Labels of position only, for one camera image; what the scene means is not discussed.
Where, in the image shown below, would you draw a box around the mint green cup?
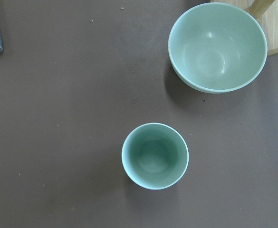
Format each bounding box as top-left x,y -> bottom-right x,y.
121,123 -> 190,190

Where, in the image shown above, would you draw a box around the large mint green bowl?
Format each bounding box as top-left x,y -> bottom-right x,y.
168,2 -> 268,94

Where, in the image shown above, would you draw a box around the wooden stand with post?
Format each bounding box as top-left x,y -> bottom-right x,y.
206,0 -> 278,64

